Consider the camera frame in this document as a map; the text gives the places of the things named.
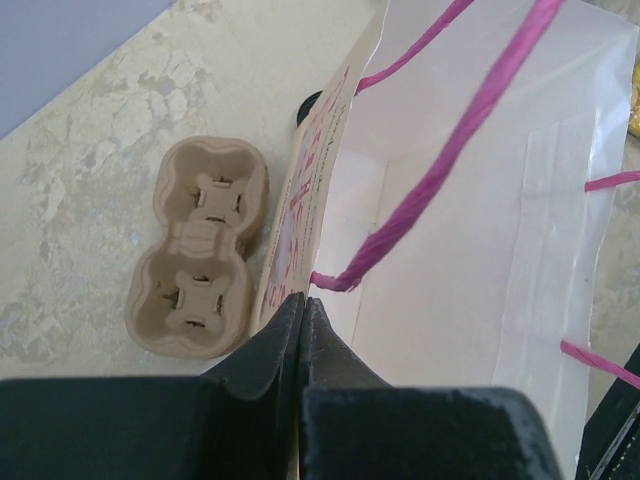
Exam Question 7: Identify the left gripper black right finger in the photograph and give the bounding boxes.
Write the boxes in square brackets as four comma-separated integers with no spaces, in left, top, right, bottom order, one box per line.
[299,299,562,479]

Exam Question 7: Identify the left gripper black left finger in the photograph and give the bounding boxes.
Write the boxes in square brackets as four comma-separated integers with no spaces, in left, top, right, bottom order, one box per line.
[1,294,305,479]

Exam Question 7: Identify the cardboard cup carrier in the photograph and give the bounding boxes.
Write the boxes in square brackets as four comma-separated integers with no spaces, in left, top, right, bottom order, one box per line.
[125,136,269,360]

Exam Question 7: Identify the brown paper bag pink handles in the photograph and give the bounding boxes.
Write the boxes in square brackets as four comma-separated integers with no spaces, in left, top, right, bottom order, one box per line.
[251,1,639,479]

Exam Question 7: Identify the black coffee lid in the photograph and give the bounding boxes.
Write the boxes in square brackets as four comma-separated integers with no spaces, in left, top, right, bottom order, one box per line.
[296,91,322,127]

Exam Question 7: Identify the yellow snack bag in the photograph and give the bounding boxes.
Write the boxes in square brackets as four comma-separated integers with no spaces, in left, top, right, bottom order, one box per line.
[628,63,640,139]

